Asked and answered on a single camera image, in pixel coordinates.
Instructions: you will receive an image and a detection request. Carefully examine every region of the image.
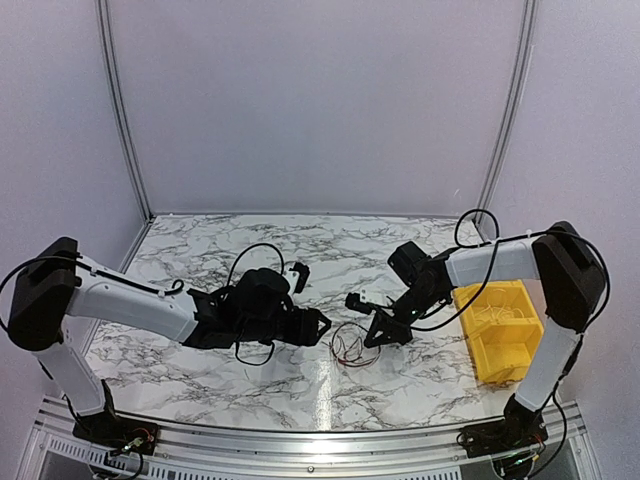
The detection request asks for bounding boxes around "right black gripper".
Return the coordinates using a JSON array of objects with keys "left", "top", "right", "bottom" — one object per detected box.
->
[{"left": 363, "top": 284, "right": 444, "bottom": 349}]

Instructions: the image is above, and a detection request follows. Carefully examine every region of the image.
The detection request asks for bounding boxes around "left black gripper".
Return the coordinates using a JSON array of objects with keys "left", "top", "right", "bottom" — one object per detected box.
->
[{"left": 238, "top": 306, "right": 332, "bottom": 347}]

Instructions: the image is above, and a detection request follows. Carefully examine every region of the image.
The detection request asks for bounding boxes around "red thin cable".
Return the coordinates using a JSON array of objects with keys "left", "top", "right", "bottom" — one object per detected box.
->
[{"left": 329, "top": 322, "right": 384, "bottom": 372}]

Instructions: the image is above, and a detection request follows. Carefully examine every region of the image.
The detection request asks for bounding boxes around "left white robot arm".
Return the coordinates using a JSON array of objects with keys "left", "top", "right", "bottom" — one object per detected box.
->
[{"left": 4, "top": 237, "right": 331, "bottom": 445}]

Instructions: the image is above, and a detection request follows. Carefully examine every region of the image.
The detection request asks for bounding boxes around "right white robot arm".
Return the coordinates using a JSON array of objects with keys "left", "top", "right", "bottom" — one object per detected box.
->
[{"left": 364, "top": 221, "right": 611, "bottom": 448}]

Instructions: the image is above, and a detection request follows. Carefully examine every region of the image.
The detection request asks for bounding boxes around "yellow three-compartment bin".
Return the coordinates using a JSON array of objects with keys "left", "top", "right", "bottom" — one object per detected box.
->
[{"left": 453, "top": 280, "right": 544, "bottom": 384}]

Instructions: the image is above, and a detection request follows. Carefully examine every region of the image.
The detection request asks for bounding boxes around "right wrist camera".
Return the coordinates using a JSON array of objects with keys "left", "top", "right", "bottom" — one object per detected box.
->
[{"left": 345, "top": 290, "right": 390, "bottom": 315}]

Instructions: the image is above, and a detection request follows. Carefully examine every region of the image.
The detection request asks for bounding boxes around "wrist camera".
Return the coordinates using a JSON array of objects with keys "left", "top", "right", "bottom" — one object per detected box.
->
[
  {"left": 345, "top": 290, "right": 390, "bottom": 315},
  {"left": 283, "top": 262, "right": 310, "bottom": 295}
]

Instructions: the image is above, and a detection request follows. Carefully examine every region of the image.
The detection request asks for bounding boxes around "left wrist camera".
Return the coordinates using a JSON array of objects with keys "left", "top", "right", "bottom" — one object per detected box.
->
[{"left": 283, "top": 262, "right": 310, "bottom": 295}]

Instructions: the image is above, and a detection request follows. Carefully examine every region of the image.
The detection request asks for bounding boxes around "left arm black hose cable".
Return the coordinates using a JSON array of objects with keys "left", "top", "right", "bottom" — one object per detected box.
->
[{"left": 227, "top": 242, "right": 286, "bottom": 367}]

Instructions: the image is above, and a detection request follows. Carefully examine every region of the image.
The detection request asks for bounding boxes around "arm black hose cable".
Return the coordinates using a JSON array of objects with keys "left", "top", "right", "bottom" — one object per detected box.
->
[
  {"left": 409, "top": 208, "right": 611, "bottom": 334},
  {"left": 227, "top": 242, "right": 286, "bottom": 367}
]

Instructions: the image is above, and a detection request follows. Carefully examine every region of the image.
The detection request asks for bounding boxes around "right arm black hose cable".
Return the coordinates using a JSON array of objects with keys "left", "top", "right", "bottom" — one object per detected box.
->
[{"left": 409, "top": 208, "right": 611, "bottom": 334}]

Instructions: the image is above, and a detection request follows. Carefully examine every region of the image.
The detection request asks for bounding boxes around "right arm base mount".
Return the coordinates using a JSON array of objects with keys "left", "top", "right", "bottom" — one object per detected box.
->
[{"left": 456, "top": 395, "right": 548, "bottom": 458}]

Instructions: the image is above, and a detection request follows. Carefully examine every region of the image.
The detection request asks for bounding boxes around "front aluminium rail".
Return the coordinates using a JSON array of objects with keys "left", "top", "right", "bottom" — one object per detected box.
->
[{"left": 19, "top": 394, "right": 601, "bottom": 480}]

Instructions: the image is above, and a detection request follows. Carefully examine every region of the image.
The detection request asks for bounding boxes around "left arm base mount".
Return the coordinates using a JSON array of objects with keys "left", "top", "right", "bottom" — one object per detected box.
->
[{"left": 68, "top": 380, "right": 159, "bottom": 456}]

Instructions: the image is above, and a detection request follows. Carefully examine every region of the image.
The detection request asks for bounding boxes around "right aluminium frame post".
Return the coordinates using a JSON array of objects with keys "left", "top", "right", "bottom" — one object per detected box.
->
[{"left": 477, "top": 0, "right": 539, "bottom": 209}]

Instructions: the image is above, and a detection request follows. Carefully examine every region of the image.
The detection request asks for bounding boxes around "aluminium frame post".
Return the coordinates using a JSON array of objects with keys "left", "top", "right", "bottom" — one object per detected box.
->
[
  {"left": 477, "top": 0, "right": 539, "bottom": 209},
  {"left": 95, "top": 0, "right": 154, "bottom": 223}
]

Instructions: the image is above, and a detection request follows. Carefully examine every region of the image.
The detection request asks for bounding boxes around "left aluminium frame post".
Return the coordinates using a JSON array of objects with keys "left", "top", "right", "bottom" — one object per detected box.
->
[{"left": 95, "top": 0, "right": 154, "bottom": 223}]

